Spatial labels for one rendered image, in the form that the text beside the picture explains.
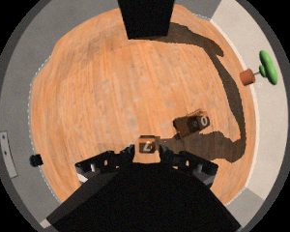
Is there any brown rectangular tray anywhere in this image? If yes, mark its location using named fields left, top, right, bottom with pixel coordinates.
left=172, top=108, right=203, bottom=140

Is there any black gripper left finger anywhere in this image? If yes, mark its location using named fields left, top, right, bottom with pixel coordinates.
left=74, top=144, right=135, bottom=185

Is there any small brown cube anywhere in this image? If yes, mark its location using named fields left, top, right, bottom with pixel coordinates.
left=139, top=135, right=155, bottom=154
left=190, top=111, right=211, bottom=131

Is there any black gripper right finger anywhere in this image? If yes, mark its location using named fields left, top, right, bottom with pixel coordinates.
left=156, top=144, right=218, bottom=189

